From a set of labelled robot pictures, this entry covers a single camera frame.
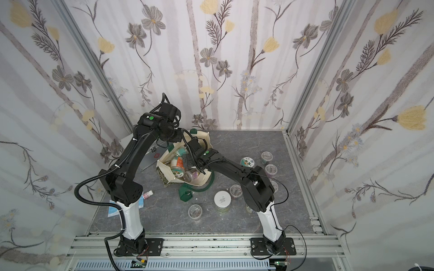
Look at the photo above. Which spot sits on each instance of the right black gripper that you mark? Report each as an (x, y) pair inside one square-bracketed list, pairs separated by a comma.
[(193, 145)]

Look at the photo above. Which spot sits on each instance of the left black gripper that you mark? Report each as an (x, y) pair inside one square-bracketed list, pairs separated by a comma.
[(174, 136)]

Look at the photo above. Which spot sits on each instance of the cream canvas tote bag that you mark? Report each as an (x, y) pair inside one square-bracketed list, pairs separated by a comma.
[(186, 191)]

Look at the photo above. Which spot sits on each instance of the large strawberry label jar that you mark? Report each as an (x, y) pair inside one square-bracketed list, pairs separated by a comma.
[(247, 162)]

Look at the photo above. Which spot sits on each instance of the white lid seed jar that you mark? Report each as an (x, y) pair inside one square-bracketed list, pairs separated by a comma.
[(222, 201)]

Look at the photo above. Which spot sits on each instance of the clear lid green seed cup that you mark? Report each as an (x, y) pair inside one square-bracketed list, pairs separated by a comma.
[(266, 157)]

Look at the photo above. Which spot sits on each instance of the orange sunflower seed cup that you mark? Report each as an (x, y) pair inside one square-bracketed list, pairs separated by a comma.
[(271, 170)]

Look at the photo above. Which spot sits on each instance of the red label seed jar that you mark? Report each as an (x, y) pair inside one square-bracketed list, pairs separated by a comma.
[(177, 167)]

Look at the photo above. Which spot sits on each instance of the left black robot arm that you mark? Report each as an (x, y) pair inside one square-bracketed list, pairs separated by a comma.
[(161, 122)]

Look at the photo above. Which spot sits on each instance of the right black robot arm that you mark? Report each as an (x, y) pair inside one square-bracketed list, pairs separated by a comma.
[(257, 189)]

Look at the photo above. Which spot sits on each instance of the silver first aid case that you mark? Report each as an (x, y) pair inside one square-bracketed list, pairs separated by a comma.
[(153, 153)]

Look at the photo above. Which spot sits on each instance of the blue face mask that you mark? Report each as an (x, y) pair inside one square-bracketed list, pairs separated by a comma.
[(112, 211)]

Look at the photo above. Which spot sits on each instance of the clear lid cup by wall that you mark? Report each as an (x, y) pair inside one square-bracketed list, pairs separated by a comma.
[(274, 185)]

